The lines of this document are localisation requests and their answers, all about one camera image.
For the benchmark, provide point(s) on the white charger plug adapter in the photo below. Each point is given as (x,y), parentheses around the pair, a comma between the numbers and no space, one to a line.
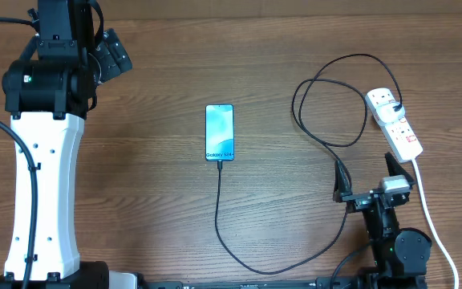
(389,113)

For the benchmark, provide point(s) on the white power strip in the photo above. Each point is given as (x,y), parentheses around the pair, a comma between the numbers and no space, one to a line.
(401,138)

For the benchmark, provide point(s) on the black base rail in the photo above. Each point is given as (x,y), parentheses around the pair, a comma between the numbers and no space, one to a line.
(319,283)

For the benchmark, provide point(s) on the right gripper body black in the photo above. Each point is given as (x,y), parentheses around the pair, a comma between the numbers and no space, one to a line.
(358,199)

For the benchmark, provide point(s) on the blue Samsung smartphone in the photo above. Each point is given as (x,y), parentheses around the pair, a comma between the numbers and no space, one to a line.
(219,132)

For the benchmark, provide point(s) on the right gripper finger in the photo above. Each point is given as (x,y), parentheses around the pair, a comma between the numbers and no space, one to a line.
(342,182)
(395,169)

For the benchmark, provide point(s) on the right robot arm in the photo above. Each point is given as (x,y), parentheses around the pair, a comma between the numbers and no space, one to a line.
(400,254)

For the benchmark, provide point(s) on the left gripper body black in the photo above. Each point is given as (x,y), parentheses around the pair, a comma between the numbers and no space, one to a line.
(113,59)

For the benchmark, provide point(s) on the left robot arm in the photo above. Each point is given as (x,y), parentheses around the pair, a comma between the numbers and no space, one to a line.
(49,91)

